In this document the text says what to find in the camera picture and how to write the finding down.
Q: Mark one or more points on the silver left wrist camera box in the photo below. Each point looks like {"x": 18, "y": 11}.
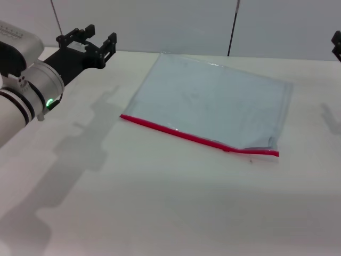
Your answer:
{"x": 24, "y": 42}

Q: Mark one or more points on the clear red-zip document bag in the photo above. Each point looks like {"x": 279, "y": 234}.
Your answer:
{"x": 207, "y": 104}

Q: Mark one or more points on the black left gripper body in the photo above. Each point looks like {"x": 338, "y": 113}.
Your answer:
{"x": 72, "y": 61}

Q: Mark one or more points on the black wall strip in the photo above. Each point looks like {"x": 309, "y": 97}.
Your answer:
{"x": 232, "y": 32}

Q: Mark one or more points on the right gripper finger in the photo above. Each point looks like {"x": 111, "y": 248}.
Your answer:
{"x": 337, "y": 44}

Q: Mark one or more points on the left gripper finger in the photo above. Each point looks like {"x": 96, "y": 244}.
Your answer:
{"x": 109, "y": 45}
{"x": 77, "y": 33}

